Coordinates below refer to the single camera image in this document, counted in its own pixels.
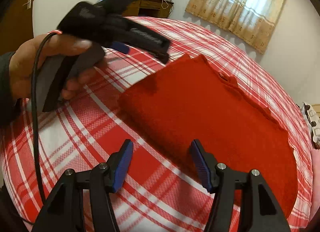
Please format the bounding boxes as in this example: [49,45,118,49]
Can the red knitted embroidered sweater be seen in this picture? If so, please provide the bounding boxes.
[118,54,298,216]

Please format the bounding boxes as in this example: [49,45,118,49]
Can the person's left hand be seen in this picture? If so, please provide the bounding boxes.
[8,33,109,101]

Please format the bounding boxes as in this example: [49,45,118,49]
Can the dark brown wooden desk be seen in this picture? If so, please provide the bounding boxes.
[122,0,174,18]

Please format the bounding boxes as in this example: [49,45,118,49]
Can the brown wooden door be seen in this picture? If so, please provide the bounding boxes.
[1,0,34,54]

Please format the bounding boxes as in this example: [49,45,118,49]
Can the pink floral folded quilt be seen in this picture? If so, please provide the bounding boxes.
[309,148,320,220]

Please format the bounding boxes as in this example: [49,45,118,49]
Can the red white plaid bed sheet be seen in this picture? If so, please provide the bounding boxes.
[0,16,315,232]

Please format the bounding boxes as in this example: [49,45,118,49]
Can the grey patterned pillow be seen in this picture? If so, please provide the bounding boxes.
[300,102,319,149]

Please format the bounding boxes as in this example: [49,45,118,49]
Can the dark green jacket sleeve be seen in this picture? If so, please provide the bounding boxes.
[0,52,21,127]

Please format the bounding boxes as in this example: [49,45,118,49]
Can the beige centre window curtain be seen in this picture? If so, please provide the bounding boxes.
[185,0,285,54]

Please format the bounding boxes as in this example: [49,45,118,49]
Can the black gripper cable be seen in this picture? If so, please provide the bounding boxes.
[30,31,60,205]

